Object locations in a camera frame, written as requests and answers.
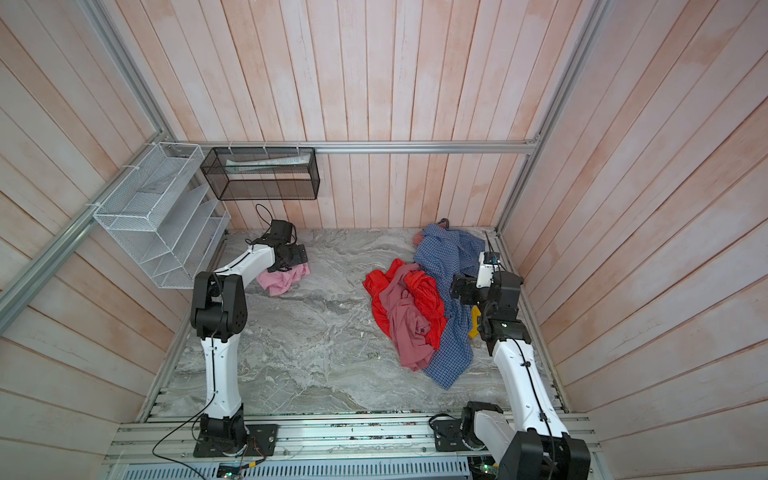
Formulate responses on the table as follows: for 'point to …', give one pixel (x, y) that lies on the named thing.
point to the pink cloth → (280, 281)
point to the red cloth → (422, 290)
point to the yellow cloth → (475, 313)
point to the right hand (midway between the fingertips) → (472, 274)
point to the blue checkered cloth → (448, 253)
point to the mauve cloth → (409, 323)
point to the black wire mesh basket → (262, 173)
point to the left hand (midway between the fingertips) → (293, 261)
